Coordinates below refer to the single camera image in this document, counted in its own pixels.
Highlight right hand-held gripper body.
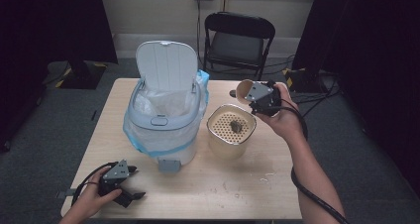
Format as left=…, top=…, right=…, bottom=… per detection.
left=246, top=81, right=283, bottom=117

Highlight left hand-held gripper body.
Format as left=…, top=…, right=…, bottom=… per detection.
left=97, top=159, right=130, bottom=197

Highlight brown paper cup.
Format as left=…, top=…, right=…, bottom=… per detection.
left=236, top=78, right=256, bottom=106

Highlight dark tea residue lump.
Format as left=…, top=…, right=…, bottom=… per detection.
left=230, top=120, right=244, bottom=135

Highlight beige container with perforated strainer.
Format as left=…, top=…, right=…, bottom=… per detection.
left=206, top=103, right=258, bottom=161

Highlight white grey pedal trash can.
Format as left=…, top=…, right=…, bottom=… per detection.
left=127, top=40, right=206, bottom=174

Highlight person's right hand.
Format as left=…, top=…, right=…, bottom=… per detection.
left=257, top=83, right=304, bottom=142

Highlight person's left hand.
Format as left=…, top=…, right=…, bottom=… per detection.
left=66, top=168, right=123, bottom=223

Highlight blue translucent trash bag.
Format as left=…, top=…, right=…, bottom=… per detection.
left=122, top=69, right=211, bottom=159

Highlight black box yellow striped tape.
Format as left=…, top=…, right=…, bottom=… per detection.
left=281, top=66, right=327, bottom=94

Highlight black folding chair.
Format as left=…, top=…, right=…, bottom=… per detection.
left=202, top=11, right=276, bottom=81

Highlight black curtain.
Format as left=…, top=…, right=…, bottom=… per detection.
left=0, top=0, right=119, bottom=153
left=291, top=0, right=420, bottom=198

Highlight black stand base yellow tape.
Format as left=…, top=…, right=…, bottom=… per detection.
left=42, top=59, right=109, bottom=90

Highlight black floor cables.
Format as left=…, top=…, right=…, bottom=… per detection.
left=262, top=54, right=342, bottom=119

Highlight grey table bracket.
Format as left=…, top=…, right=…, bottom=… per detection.
left=54, top=188, right=73, bottom=199

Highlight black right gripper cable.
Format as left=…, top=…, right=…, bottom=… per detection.
left=266, top=105, right=351, bottom=224

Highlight black cable from wall outlet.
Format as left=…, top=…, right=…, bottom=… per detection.
left=196, top=0, right=206, bottom=71

